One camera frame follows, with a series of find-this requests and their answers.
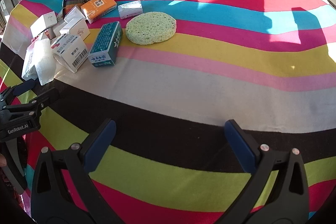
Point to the striped colourful tablecloth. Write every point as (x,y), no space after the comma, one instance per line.
(199,87)

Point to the plain white box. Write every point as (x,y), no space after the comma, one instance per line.
(43,22)
(76,12)

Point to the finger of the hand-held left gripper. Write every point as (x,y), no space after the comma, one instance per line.
(22,89)
(47,99)

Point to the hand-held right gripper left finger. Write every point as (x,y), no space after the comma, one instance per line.
(102,145)

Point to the round green sponge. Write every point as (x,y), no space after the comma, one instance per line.
(151,28)

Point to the dark tin with coloured stripes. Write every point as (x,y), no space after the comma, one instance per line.
(72,1)

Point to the white box with house logo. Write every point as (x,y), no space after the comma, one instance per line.
(76,28)

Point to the white red small box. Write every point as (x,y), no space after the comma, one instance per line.
(52,32)

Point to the white box with barcode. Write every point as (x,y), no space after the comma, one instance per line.
(71,52)

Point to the orange and white box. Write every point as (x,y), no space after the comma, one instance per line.
(98,6)

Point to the teal box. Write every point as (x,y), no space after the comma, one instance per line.
(106,43)

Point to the silver white box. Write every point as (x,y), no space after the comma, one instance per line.
(130,10)

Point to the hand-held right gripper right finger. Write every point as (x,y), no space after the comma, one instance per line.
(241,145)

